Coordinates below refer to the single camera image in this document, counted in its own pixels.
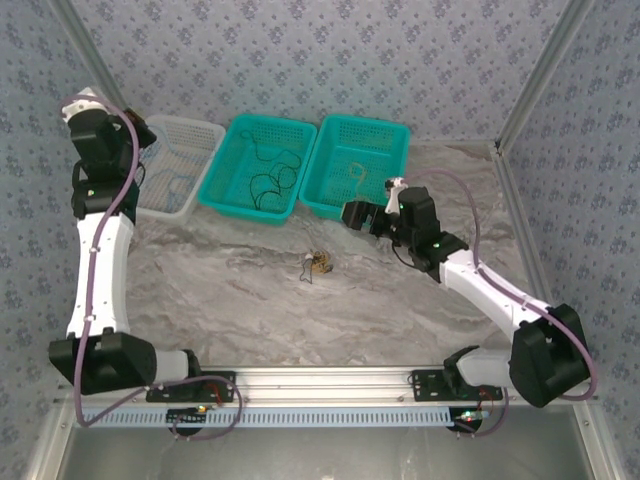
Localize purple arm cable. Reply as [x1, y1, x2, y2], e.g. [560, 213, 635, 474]
[59, 96, 245, 444]
[402, 168, 599, 439]

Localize cable bundle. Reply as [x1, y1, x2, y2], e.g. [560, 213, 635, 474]
[298, 252, 334, 284]

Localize white plastic mesh basket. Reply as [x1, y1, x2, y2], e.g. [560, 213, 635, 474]
[135, 113, 227, 225]

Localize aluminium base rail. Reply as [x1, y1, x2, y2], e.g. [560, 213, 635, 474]
[54, 367, 599, 405]

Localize teal plastic mesh basket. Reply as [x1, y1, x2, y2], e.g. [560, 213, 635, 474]
[197, 113, 319, 227]
[298, 113, 412, 224]

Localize small circuit board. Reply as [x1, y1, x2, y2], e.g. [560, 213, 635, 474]
[451, 407, 490, 434]
[166, 407, 209, 431]

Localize thin yellow cable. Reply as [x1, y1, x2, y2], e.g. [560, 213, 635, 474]
[305, 248, 334, 276]
[349, 160, 386, 206]

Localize aluminium frame post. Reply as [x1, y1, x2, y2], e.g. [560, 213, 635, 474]
[497, 0, 596, 149]
[49, 0, 139, 132]

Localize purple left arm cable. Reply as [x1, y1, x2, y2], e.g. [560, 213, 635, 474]
[59, 96, 245, 444]

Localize white slotted cable duct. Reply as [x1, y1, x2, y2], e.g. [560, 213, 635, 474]
[79, 407, 464, 430]

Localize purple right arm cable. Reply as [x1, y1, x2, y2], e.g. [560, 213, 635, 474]
[402, 168, 599, 439]

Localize aluminium side rail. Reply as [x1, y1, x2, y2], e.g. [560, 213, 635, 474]
[492, 142, 556, 311]

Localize thin black cable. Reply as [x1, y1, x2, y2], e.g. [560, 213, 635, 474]
[239, 128, 304, 214]

